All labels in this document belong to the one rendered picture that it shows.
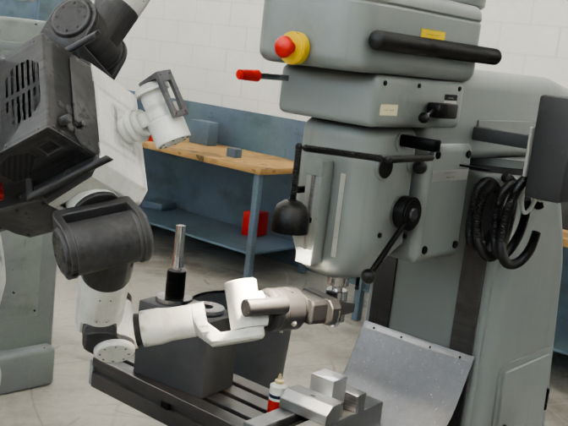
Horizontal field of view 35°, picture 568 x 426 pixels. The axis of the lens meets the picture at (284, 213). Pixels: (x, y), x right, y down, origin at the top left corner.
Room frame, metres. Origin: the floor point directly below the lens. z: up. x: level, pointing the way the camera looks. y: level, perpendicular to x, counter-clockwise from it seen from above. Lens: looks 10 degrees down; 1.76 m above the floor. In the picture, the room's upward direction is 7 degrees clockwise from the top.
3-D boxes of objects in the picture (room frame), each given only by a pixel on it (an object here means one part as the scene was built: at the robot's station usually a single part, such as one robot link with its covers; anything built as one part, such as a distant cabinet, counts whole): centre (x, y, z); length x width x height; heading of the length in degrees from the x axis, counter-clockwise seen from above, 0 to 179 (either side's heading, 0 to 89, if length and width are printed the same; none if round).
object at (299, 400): (1.80, -0.10, 1.02); 0.12 x 0.06 x 0.04; 53
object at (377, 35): (1.78, -0.27, 1.79); 0.45 x 0.04 x 0.04; 141
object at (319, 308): (1.80, -0.06, 1.23); 0.13 x 0.12 x 0.10; 37
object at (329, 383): (1.84, -0.14, 1.05); 0.06 x 0.05 x 0.06; 53
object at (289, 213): (1.67, -0.01, 1.45); 0.07 x 0.07 x 0.06
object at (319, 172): (1.77, -0.06, 1.45); 0.04 x 0.04 x 0.21; 51
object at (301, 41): (1.67, 0.02, 1.76); 0.06 x 0.02 x 0.06; 51
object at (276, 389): (1.91, -0.03, 0.99); 0.04 x 0.04 x 0.11
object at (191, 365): (2.09, 0.20, 1.03); 0.22 x 0.12 x 0.20; 57
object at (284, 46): (1.65, 0.03, 1.76); 0.04 x 0.03 x 0.04; 51
